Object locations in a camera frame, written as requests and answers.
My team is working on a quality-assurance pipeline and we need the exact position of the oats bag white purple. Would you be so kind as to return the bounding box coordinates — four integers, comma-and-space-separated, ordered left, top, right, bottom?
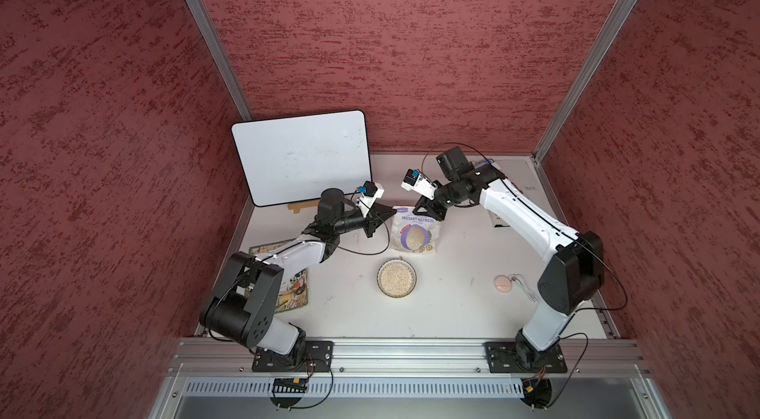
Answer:
391, 207, 441, 254

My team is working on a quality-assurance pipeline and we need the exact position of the white patterned breakfast bowl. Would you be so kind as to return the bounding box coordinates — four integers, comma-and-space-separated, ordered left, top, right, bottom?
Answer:
376, 259, 417, 298

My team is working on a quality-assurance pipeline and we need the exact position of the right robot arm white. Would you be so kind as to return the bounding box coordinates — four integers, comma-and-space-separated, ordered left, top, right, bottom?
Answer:
402, 146, 605, 370

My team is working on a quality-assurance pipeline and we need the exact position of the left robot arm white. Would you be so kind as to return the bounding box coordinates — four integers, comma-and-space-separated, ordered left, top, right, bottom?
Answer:
199, 181, 396, 367

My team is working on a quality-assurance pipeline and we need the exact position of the oats heap in bowl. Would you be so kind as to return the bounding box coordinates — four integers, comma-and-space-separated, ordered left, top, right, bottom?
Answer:
379, 263, 416, 298

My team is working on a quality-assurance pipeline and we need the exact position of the wooden board stand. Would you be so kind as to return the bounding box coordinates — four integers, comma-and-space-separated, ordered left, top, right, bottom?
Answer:
287, 199, 319, 214

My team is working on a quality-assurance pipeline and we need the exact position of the colourful history magazine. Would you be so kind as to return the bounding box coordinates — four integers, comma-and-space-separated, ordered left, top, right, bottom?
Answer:
249, 240, 309, 313

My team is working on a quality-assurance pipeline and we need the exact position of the pink round case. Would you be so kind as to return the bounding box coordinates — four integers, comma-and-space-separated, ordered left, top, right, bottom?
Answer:
494, 275, 513, 294

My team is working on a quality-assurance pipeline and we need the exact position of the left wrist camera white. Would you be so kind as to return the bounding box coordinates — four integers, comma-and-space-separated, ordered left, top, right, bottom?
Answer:
356, 181, 385, 216

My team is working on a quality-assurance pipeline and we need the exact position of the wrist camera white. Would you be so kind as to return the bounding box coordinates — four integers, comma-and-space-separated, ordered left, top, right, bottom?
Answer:
356, 181, 385, 216
401, 169, 439, 201

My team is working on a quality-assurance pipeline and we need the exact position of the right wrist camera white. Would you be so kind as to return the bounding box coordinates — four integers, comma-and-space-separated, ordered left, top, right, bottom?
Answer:
401, 169, 439, 201

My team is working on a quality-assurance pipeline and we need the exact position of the white board black frame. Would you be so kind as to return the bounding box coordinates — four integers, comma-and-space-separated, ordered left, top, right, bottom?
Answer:
232, 110, 372, 207

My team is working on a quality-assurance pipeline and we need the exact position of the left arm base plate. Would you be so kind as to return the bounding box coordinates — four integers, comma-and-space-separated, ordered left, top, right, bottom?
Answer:
251, 339, 334, 373

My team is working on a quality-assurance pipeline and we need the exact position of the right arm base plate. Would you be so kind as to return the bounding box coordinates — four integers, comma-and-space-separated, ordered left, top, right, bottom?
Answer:
483, 341, 568, 375

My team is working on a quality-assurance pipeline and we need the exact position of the aluminium front rail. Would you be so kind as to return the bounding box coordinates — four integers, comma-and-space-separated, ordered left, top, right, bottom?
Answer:
161, 334, 655, 409

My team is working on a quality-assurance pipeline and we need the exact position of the right aluminium corner post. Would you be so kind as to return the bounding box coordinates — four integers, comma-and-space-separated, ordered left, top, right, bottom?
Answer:
532, 0, 638, 166

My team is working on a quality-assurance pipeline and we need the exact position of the aluminium corner post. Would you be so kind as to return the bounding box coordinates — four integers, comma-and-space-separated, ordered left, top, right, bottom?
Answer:
532, 0, 638, 166
184, 0, 253, 121

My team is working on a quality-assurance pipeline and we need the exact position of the left aluminium corner post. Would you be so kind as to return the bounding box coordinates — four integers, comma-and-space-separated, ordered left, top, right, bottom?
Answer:
184, 0, 253, 121

